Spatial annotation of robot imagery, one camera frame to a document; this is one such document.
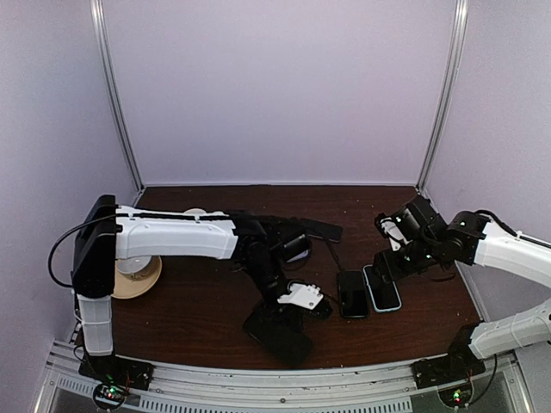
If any cream ribbed mug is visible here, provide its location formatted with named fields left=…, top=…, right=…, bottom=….
left=183, top=208, right=207, bottom=215

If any black phone case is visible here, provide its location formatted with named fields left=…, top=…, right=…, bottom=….
left=243, top=313, right=313, bottom=367

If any aluminium post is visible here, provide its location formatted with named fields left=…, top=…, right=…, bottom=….
left=416, top=0, right=468, bottom=195
left=90, top=0, right=145, bottom=194

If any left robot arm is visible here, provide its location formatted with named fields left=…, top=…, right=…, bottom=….
left=71, top=195, right=332, bottom=382

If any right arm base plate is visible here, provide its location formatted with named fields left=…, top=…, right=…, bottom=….
left=412, top=354, right=486, bottom=389

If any white ceramic bowl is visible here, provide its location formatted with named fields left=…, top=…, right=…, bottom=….
left=115, top=256, right=152, bottom=276

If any right aluminium post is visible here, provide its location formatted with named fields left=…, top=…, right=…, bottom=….
left=416, top=0, right=468, bottom=195

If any front aluminium rail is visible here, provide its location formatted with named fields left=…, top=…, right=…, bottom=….
left=31, top=342, right=535, bottom=412

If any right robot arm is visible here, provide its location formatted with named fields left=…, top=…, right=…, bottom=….
left=371, top=195, right=550, bottom=380

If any purple-edged phone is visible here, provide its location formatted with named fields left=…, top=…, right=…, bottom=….
left=299, top=218, right=344, bottom=243

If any phone under black case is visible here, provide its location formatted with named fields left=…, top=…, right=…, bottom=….
left=287, top=250, right=310, bottom=263

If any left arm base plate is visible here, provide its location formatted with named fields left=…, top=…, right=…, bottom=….
left=78, top=355, right=154, bottom=391

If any left aluminium post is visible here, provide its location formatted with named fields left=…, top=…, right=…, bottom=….
left=90, top=0, right=145, bottom=194

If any beige saucer plate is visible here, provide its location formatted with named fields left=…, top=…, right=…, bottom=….
left=112, top=256, right=163, bottom=299

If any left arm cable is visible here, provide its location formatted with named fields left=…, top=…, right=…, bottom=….
left=47, top=210, right=233, bottom=289

